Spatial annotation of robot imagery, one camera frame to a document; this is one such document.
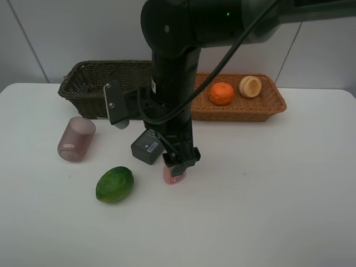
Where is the dark grey flat bottle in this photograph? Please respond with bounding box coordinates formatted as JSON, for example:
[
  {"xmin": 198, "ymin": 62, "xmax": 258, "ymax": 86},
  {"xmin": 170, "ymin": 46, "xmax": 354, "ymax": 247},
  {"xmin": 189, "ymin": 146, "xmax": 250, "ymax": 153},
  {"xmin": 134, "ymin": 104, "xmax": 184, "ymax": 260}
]
[{"xmin": 131, "ymin": 130, "xmax": 165, "ymax": 165}]

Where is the pink bottle white cap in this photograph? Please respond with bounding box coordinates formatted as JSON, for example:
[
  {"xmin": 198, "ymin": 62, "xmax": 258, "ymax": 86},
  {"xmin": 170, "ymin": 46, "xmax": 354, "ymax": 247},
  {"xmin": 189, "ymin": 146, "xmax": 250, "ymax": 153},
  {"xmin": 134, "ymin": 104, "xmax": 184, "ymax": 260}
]
[{"xmin": 163, "ymin": 165, "xmax": 186, "ymax": 185}]

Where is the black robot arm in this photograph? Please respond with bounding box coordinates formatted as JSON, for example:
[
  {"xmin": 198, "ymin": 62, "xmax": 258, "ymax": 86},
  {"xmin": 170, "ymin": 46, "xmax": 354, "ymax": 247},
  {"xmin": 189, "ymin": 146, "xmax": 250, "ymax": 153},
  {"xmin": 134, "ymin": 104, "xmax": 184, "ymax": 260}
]
[{"xmin": 137, "ymin": 1, "xmax": 355, "ymax": 176}]

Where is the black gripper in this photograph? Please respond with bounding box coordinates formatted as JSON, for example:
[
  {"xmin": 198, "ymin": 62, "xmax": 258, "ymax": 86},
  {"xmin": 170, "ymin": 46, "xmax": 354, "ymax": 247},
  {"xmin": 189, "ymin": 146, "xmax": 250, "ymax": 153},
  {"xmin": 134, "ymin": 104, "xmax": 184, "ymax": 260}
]
[{"xmin": 139, "ymin": 91, "xmax": 201, "ymax": 177}]

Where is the dark brown wicker basket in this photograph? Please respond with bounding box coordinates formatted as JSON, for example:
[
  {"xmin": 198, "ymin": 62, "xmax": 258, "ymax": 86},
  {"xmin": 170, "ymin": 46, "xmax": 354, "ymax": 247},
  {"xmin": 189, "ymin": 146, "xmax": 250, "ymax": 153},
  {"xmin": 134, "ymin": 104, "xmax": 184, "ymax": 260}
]
[{"xmin": 58, "ymin": 60, "xmax": 152, "ymax": 120}]

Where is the orange mandarin fruit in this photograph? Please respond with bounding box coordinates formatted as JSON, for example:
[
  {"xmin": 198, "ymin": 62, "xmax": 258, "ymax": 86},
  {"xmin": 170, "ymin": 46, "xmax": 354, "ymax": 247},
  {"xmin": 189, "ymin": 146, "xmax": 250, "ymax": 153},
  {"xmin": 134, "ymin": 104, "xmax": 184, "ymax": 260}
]
[{"xmin": 209, "ymin": 82, "xmax": 234, "ymax": 106}]

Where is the purple translucent plastic cup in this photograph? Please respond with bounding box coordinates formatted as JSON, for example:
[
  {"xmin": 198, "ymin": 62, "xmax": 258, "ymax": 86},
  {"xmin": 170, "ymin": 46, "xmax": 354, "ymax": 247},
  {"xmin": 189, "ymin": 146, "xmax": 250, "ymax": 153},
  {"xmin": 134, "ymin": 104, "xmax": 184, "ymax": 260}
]
[{"xmin": 57, "ymin": 117, "xmax": 96, "ymax": 162}]

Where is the orange wicker basket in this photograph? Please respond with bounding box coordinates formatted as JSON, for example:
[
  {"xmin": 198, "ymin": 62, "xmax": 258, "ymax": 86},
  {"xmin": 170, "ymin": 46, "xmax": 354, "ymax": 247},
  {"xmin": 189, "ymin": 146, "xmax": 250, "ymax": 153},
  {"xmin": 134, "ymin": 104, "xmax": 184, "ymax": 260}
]
[{"xmin": 191, "ymin": 73, "xmax": 286, "ymax": 122}]

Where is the green lime fruit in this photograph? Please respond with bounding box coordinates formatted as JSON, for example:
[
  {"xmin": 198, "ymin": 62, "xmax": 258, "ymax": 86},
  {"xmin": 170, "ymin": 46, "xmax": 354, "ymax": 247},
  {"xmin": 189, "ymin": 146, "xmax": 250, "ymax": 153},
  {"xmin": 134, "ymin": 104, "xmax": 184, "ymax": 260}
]
[{"xmin": 95, "ymin": 166, "xmax": 135, "ymax": 204}]

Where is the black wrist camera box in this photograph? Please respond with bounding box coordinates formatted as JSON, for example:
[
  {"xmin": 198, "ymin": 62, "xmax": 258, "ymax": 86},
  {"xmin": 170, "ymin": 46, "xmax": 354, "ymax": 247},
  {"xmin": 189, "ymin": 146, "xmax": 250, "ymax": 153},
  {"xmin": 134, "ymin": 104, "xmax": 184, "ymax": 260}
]
[{"xmin": 103, "ymin": 70, "xmax": 130, "ymax": 130}]

